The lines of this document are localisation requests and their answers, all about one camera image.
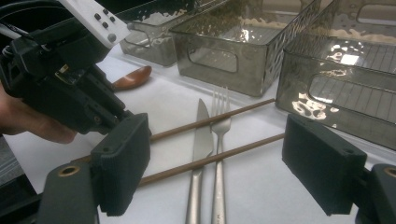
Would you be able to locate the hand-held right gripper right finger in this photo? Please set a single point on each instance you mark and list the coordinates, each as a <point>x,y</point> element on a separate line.
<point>323,165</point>

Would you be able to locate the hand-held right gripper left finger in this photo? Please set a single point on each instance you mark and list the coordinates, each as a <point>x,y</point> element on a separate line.
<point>123,165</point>

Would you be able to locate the smoky transparent plastic bin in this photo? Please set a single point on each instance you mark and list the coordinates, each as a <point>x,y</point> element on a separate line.
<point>155,46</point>
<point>342,102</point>
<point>249,71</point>

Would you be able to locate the brown wooden chopstick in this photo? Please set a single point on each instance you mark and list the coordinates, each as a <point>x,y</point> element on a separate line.
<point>193,125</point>
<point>249,146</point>

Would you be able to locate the silver metal knife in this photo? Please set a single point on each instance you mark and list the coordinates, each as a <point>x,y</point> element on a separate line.
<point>202,137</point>

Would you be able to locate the brown wooden spoon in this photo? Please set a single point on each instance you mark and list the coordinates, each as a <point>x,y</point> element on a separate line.
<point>134,78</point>

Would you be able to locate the silver metal fork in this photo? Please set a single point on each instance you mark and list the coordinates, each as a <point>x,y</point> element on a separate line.
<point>220,124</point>

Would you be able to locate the white table cover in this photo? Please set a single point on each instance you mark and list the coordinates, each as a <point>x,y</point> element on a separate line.
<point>168,102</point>

